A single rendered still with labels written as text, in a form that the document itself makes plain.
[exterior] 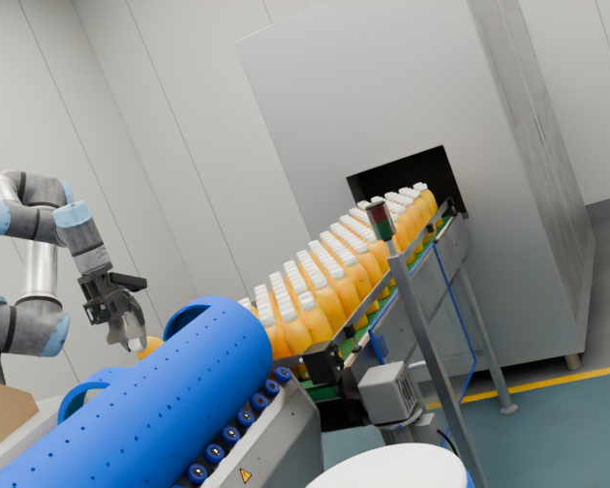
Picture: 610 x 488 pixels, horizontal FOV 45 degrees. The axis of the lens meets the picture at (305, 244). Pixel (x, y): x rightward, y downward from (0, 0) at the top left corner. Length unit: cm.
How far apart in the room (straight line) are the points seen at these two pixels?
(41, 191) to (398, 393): 110
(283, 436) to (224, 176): 482
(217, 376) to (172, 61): 512
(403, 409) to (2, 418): 97
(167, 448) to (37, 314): 58
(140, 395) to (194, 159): 521
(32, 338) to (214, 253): 494
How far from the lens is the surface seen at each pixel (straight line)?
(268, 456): 180
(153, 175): 685
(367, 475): 117
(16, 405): 185
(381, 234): 209
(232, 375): 170
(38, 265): 201
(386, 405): 198
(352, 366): 204
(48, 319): 192
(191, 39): 649
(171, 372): 158
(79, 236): 168
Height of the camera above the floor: 157
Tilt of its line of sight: 10 degrees down
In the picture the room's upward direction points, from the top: 22 degrees counter-clockwise
